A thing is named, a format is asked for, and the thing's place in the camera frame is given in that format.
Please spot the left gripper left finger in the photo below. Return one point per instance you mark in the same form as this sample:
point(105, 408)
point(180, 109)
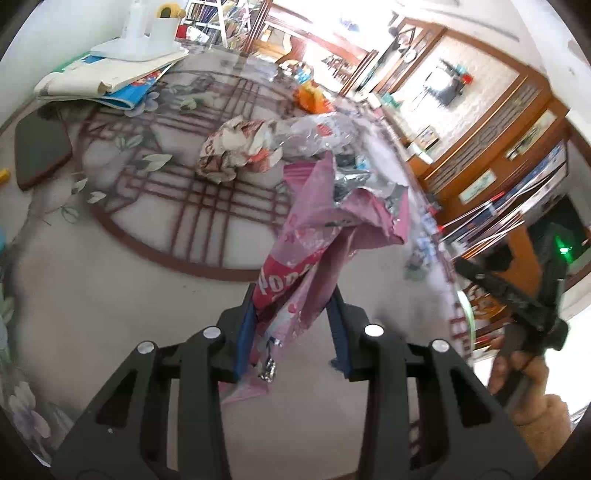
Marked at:
point(158, 416)

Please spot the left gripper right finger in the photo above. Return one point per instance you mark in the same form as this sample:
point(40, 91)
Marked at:
point(428, 416)

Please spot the pink snack bag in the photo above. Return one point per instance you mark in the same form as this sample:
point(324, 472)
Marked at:
point(335, 214)

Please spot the orange snack bag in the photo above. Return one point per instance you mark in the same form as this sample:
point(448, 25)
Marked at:
point(309, 97)

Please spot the person's right hand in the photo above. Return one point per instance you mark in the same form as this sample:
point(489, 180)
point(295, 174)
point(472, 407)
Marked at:
point(542, 419)

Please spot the clear plastic bottle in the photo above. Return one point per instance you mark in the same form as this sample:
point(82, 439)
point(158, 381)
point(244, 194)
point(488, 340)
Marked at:
point(310, 135)

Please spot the yellow small object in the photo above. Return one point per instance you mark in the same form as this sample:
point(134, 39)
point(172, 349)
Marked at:
point(4, 176)

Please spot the crumpled printed paper ball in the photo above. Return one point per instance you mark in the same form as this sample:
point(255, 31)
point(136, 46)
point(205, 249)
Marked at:
point(238, 145)

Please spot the stack of newspapers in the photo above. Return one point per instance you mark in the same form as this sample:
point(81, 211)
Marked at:
point(116, 83)

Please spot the white desk lamp base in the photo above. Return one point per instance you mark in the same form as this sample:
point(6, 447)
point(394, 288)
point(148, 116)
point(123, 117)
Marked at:
point(149, 32)

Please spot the white bookshelf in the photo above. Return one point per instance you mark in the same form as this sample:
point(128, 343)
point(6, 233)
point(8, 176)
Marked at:
point(225, 23)

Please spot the wall mounted television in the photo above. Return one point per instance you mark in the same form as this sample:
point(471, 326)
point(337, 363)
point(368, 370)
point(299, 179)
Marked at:
point(446, 82)

